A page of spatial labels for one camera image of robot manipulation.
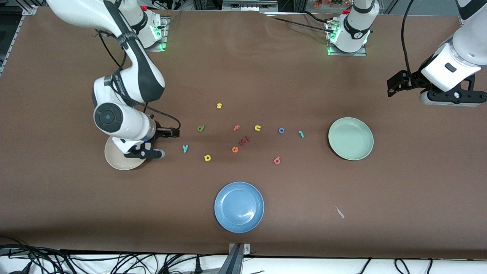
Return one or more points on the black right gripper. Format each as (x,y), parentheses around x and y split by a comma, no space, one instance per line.
(163,132)

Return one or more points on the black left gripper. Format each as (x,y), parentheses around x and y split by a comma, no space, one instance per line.
(412,80)

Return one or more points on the blue round plate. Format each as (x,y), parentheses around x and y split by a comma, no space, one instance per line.
(239,207)

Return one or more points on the pink letter b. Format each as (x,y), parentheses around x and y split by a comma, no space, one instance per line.
(277,160)

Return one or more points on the beige round plate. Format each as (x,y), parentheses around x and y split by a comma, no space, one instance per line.
(114,160)

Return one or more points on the aluminium table frame corner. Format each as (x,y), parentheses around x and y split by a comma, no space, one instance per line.
(29,10)
(461,19)

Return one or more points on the green round plate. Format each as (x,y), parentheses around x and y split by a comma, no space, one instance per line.
(350,138)

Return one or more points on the orange leafy decoration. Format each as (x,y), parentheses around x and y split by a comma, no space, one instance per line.
(323,3)

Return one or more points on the white paper scrap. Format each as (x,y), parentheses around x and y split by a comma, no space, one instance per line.
(339,212)

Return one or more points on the black aluminium frame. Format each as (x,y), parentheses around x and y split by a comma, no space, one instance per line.
(289,4)

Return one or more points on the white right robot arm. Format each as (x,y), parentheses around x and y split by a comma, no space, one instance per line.
(114,121)

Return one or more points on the grey power strip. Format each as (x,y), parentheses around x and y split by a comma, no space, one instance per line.
(249,5)

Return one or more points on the brown table cover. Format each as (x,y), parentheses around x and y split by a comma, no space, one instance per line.
(243,68)

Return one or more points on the black power plug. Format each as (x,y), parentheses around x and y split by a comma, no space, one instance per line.
(198,266)

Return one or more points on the silver table edge bracket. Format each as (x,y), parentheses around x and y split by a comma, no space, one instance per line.
(246,249)

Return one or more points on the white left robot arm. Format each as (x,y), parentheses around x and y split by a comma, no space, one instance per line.
(355,30)

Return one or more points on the dark aluminium profile beam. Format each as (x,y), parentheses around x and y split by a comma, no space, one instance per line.
(233,262)

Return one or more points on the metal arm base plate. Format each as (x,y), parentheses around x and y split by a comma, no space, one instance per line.
(350,54)
(166,26)

